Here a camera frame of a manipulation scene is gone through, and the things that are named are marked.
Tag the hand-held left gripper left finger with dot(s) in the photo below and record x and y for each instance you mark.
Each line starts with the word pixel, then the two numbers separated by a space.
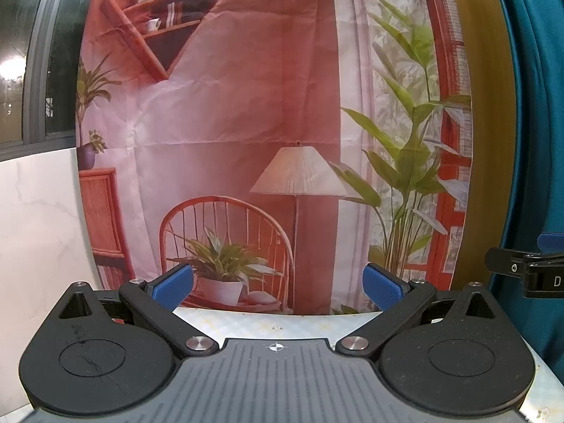
pixel 174 283

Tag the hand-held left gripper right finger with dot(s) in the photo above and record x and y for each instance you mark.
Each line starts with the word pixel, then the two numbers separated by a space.
pixel 382 286

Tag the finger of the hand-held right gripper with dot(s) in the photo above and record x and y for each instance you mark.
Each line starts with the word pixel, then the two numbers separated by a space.
pixel 550 242
pixel 511 262

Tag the pale floral tablecloth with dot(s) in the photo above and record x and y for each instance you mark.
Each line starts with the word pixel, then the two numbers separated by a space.
pixel 273 324

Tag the teal curtain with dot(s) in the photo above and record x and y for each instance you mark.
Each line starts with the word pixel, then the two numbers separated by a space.
pixel 533 110

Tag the white marble panel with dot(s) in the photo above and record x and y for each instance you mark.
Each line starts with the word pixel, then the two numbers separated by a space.
pixel 42 251

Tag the printed backdrop cloth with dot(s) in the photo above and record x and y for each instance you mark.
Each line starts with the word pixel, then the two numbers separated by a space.
pixel 264 119

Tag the dark framed window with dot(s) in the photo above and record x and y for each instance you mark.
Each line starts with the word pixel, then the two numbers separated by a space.
pixel 39 57

